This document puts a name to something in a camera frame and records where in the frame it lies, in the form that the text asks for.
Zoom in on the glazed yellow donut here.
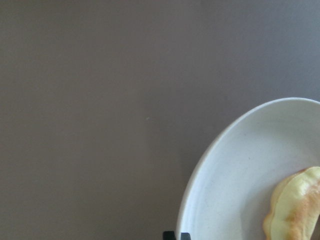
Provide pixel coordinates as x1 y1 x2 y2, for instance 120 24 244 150
263 166 320 240

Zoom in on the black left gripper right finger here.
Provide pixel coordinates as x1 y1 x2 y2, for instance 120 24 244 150
180 232 191 240

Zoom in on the white round plate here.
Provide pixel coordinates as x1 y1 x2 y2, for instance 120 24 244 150
175 98 320 240

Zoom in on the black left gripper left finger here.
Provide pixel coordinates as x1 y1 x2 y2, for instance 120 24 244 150
162 230 176 240

